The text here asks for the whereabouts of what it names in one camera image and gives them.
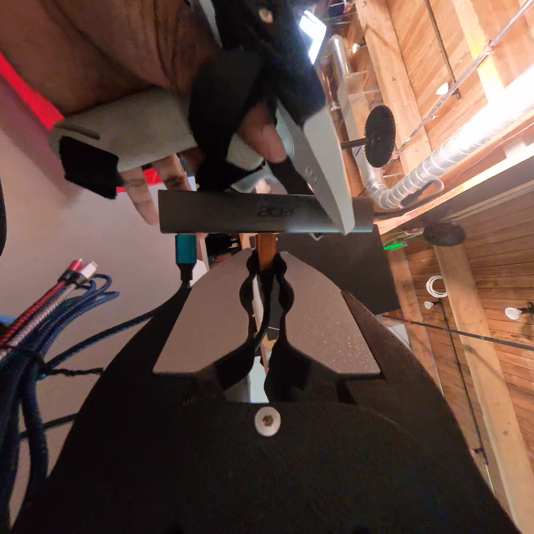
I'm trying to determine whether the black dome ceiling fixture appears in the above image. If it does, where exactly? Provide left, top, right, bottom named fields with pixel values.
left=422, top=222, right=466, bottom=248

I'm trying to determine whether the black disc stand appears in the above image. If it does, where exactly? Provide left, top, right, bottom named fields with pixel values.
left=340, top=104, right=397, bottom=168

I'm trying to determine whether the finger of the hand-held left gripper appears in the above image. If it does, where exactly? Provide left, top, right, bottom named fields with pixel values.
left=275, top=104, right=356, bottom=235

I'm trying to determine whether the grey braided cable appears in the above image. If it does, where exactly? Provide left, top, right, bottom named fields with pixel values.
left=0, top=261, right=99, bottom=360

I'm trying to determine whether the grey usb hub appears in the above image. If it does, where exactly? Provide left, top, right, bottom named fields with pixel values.
left=158, top=190, right=375, bottom=235

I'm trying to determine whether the person's left forearm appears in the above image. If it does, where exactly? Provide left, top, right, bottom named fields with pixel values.
left=0, top=0, right=222, bottom=118

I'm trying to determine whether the silver ventilation duct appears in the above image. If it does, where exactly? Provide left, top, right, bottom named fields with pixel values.
left=321, top=35, right=534, bottom=211

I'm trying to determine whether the person's left hand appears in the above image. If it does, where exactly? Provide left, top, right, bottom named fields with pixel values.
left=50, top=90, right=289, bottom=226

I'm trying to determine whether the red braided cable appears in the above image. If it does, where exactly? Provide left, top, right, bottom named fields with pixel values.
left=0, top=258, right=84, bottom=349

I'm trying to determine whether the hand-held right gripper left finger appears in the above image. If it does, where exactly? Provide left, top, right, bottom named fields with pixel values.
left=152, top=248, right=259, bottom=393

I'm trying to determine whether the black panel board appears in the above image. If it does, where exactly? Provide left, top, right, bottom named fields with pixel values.
left=275, top=225, right=402, bottom=316

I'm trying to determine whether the white cable coil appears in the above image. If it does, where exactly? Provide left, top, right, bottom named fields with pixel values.
left=425, top=275, right=449, bottom=299

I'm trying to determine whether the orange plug usb-c cable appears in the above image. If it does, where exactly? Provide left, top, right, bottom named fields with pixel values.
left=249, top=233, right=279, bottom=368

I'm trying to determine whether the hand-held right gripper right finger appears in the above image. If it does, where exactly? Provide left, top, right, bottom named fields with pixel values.
left=264, top=249, right=382, bottom=403

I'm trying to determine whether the thin metal ceiling pipe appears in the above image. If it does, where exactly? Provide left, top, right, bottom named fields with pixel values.
left=393, top=2, right=534, bottom=156

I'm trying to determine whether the teal plug black cable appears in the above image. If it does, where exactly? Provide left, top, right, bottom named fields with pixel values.
left=39, top=233, right=197, bottom=376

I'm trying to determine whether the blue braided cable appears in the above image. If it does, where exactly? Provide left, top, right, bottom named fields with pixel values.
left=0, top=273, right=121, bottom=526

